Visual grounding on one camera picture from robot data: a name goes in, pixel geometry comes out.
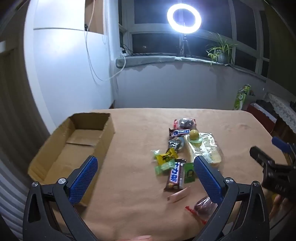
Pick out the black and white snack packet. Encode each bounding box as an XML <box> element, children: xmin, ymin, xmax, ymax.
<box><xmin>168</xmin><ymin>137</ymin><xmax>185</xmax><ymax>152</ymax></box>

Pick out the white cabinet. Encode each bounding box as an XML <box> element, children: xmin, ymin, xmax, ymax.
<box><xmin>24</xmin><ymin>0</ymin><xmax>118</xmax><ymax>135</ymax></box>

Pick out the potted green plant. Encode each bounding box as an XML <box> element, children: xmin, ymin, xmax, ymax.
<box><xmin>206</xmin><ymin>32</ymin><xmax>237</xmax><ymax>65</ymax></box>

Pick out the dark cookie packet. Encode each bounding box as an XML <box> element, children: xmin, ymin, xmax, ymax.
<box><xmin>173</xmin><ymin>118</ymin><xmax>198</xmax><ymax>130</ymax></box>

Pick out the person's right hand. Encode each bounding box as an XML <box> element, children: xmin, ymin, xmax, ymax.
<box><xmin>269</xmin><ymin>194</ymin><xmax>289</xmax><ymax>219</ymax></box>

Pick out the small brown chocolate bar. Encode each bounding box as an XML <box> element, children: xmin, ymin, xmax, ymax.
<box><xmin>168</xmin><ymin>128</ymin><xmax>191</xmax><ymax>138</ymax></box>

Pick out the white ribbed panel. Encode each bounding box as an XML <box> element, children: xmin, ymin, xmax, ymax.
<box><xmin>0</xmin><ymin>160</ymin><xmax>35</xmax><ymax>232</ymax></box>

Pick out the white cable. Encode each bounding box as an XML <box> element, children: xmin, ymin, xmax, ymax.
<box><xmin>84</xmin><ymin>0</ymin><xmax>126</xmax><ymax>81</ymax></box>

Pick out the clear packet with red edge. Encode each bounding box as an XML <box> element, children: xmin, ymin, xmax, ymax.
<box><xmin>185</xmin><ymin>196</ymin><xmax>219</xmax><ymax>225</ymax></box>

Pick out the green jelly cup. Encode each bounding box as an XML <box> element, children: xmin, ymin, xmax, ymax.
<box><xmin>188</xmin><ymin>130</ymin><xmax>204</xmax><ymax>143</ymax></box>

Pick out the black tripod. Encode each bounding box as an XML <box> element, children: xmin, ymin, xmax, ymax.
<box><xmin>179</xmin><ymin>35</ymin><xmax>191</xmax><ymax>57</ymax></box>

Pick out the brown cardboard box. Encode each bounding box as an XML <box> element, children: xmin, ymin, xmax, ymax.
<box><xmin>28</xmin><ymin>112</ymin><xmax>115</xmax><ymax>207</ymax></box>

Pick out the yellow candy packet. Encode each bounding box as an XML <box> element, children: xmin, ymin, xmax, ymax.
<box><xmin>151</xmin><ymin>148</ymin><xmax>178</xmax><ymax>165</ymax></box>

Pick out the dark green curtain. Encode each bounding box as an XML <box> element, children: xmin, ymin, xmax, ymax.
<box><xmin>264</xmin><ymin>0</ymin><xmax>296</xmax><ymax>77</ymax></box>

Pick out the window with grey frame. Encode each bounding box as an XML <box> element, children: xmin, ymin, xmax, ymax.
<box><xmin>118</xmin><ymin>0</ymin><xmax>271</xmax><ymax>77</ymax></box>

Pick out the white lace cloth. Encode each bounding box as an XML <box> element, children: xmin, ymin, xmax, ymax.
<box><xmin>265</xmin><ymin>93</ymin><xmax>296</xmax><ymax>133</ymax></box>

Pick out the grey window sill cover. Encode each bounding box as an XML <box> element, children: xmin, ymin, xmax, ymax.
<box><xmin>116</xmin><ymin>55</ymin><xmax>234</xmax><ymax>69</ymax></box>

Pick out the dark red cabinet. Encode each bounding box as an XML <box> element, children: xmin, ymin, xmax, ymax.
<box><xmin>246</xmin><ymin>100</ymin><xmax>278</xmax><ymax>132</ymax></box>

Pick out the tan table cloth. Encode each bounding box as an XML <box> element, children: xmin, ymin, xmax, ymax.
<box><xmin>46</xmin><ymin>108</ymin><xmax>289</xmax><ymax>241</ymax></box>

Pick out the green printed bag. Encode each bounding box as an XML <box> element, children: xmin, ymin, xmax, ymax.
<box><xmin>233</xmin><ymin>85</ymin><xmax>251</xmax><ymax>110</ymax></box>

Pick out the small dark green packet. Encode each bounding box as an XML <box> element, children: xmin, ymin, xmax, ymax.
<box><xmin>184</xmin><ymin>162</ymin><xmax>197</xmax><ymax>184</ymax></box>

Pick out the brown wooden door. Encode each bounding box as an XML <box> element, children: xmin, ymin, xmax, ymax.
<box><xmin>0</xmin><ymin>39</ymin><xmax>50</xmax><ymax>163</ymax></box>

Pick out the light green candy packet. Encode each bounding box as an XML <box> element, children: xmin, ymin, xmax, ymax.
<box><xmin>154</xmin><ymin>160</ymin><xmax>175</xmax><ymax>176</ymax></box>

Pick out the clear bag of sliced bread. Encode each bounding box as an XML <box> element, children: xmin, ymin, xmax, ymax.
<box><xmin>184</xmin><ymin>132</ymin><xmax>223</xmax><ymax>165</ymax></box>

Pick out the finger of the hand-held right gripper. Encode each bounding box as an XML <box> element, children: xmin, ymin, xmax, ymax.
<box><xmin>272</xmin><ymin>137</ymin><xmax>296</xmax><ymax>161</ymax></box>
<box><xmin>249</xmin><ymin>146</ymin><xmax>276</xmax><ymax>168</ymax></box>

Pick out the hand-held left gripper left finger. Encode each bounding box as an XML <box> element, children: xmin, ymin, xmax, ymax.
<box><xmin>23</xmin><ymin>156</ymin><xmax>99</xmax><ymax>241</ymax></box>

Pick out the white ring light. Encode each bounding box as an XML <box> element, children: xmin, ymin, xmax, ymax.
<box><xmin>166</xmin><ymin>3</ymin><xmax>201</xmax><ymax>34</ymax></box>

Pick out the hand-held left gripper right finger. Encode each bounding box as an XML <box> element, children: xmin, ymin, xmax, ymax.
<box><xmin>193</xmin><ymin>156</ymin><xmax>271</xmax><ymax>241</ymax></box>

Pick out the large brown chocolate bar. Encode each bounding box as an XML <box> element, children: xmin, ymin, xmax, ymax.
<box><xmin>164</xmin><ymin>159</ymin><xmax>186</xmax><ymax>192</ymax></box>

